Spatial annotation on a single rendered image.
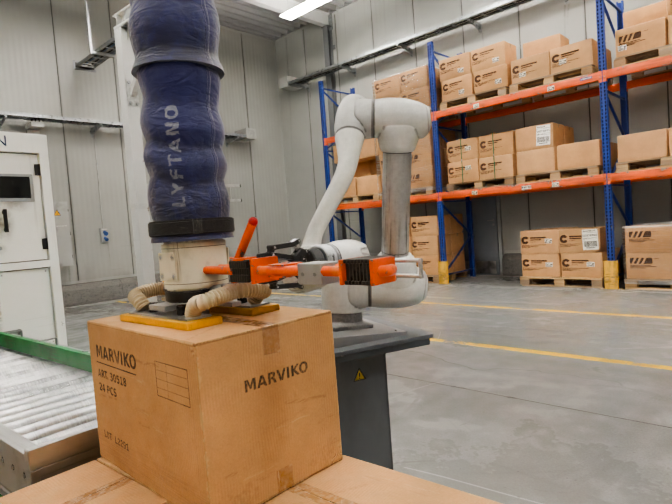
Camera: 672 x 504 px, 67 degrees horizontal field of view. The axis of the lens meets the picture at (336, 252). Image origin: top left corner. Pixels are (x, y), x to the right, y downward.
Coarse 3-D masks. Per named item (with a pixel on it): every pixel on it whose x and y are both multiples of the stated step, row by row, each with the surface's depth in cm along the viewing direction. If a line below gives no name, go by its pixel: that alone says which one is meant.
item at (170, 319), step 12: (132, 312) 138; (144, 312) 137; (156, 312) 135; (168, 312) 134; (180, 312) 126; (144, 324) 131; (156, 324) 127; (168, 324) 123; (180, 324) 120; (192, 324) 119; (204, 324) 121; (216, 324) 124
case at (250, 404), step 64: (256, 320) 125; (320, 320) 129; (128, 384) 129; (192, 384) 106; (256, 384) 115; (320, 384) 129; (128, 448) 133; (192, 448) 109; (256, 448) 114; (320, 448) 129
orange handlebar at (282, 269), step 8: (224, 264) 133; (272, 264) 114; (280, 264) 112; (288, 264) 113; (296, 264) 115; (336, 264) 107; (392, 264) 96; (208, 272) 130; (216, 272) 128; (224, 272) 126; (256, 272) 117; (264, 272) 116; (272, 272) 114; (280, 272) 112; (288, 272) 110; (296, 272) 109; (328, 272) 102; (336, 272) 101; (384, 272) 94; (392, 272) 95
